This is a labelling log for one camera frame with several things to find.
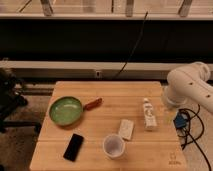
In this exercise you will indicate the white tube bottle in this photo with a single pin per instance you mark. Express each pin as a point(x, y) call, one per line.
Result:
point(149, 117)

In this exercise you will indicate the blue connector box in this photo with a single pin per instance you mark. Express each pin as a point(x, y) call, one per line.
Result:
point(179, 121)

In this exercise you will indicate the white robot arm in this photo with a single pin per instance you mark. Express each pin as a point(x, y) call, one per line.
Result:
point(189, 82)

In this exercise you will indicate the green frying pan red handle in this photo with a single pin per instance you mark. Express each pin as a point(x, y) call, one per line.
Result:
point(67, 110)

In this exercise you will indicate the black smartphone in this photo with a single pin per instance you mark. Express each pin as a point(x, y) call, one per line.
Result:
point(73, 147)

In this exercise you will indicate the black office chair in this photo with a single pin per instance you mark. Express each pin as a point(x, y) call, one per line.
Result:
point(9, 101)

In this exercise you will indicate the white wall outlet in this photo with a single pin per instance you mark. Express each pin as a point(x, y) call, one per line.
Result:
point(98, 74)

